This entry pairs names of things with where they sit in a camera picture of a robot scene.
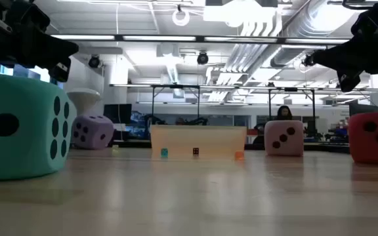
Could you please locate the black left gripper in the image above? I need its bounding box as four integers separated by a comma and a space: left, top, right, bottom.
0, 0, 79, 83

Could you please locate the large purple foam die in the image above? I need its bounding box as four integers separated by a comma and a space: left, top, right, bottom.
72, 114, 115, 151

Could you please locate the large red foam die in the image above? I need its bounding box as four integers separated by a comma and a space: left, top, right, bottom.
348, 111, 378, 165

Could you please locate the large teal foam die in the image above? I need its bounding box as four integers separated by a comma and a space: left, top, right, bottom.
0, 72, 77, 182

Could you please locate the large pink foam die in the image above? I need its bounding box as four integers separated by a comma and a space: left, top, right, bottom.
264, 120, 305, 157

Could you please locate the orange translucent plastic bin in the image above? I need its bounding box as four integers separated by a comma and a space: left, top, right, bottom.
150, 125, 247, 161

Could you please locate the black computer monitor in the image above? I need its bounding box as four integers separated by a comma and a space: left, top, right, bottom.
348, 103, 378, 116
103, 104, 133, 125

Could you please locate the person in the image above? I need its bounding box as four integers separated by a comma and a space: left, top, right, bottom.
253, 105, 294, 150

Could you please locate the white ring ceiling lamp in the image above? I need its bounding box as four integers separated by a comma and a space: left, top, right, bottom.
171, 9, 190, 27

